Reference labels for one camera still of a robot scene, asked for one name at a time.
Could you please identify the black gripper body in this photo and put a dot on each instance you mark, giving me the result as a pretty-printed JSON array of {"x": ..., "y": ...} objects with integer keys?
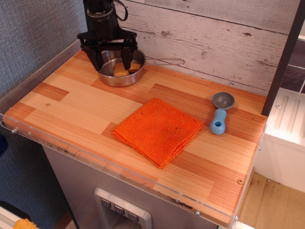
[{"x": 104, "y": 33}]

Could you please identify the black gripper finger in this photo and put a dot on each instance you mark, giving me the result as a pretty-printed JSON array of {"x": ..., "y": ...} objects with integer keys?
[
  {"x": 127, "y": 55},
  {"x": 95, "y": 57}
]

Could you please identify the steel pan with handle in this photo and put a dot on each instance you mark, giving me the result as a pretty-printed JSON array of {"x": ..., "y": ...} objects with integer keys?
[{"x": 113, "y": 58}]

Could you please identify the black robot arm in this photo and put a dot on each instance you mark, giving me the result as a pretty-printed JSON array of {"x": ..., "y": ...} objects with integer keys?
[{"x": 104, "y": 8}]

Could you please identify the orange folded cloth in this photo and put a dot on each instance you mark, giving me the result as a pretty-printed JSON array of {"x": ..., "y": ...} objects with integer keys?
[{"x": 158, "y": 131}]

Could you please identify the grey and blue scoop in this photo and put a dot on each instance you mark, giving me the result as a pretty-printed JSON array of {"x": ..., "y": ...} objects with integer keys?
[{"x": 222, "y": 101}]

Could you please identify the clear acrylic table guard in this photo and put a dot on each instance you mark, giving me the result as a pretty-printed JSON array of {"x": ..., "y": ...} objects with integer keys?
[{"x": 204, "y": 182}]

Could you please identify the grey toy fridge cabinet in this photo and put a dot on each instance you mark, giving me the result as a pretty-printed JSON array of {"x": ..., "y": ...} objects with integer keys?
[{"x": 79, "y": 181}]

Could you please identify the silver dispenser panel with buttons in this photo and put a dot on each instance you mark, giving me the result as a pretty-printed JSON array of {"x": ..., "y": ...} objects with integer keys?
[{"x": 121, "y": 210}]

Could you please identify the yellow object bottom left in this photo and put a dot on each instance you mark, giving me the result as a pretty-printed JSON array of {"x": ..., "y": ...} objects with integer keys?
[{"x": 24, "y": 224}]

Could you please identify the white toy sink unit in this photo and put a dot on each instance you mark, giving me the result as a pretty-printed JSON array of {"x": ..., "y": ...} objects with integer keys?
[{"x": 281, "y": 155}]

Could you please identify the black right vertical post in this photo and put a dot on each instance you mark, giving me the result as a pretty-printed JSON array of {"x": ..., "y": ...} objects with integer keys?
[{"x": 285, "y": 58}]

